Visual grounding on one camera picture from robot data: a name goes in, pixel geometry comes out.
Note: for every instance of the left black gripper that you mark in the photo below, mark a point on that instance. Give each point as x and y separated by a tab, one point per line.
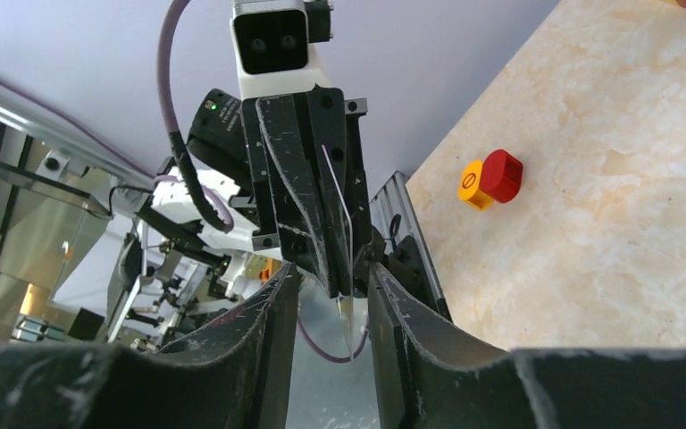
307	172

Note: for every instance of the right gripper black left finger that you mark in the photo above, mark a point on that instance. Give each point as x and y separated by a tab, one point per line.
234	371

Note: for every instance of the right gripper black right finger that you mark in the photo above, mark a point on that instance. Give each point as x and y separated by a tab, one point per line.
429	373

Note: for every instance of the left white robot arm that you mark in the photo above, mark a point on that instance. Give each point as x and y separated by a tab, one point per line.
211	211

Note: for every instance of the red yellow button toy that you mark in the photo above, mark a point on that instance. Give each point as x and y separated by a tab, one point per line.
496	179

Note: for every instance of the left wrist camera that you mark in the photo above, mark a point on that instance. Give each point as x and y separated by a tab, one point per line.
275	46

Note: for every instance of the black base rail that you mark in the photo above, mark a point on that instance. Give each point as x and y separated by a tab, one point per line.
413	269

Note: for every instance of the grey slotted cable duct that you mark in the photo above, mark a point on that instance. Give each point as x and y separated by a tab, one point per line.
393	199

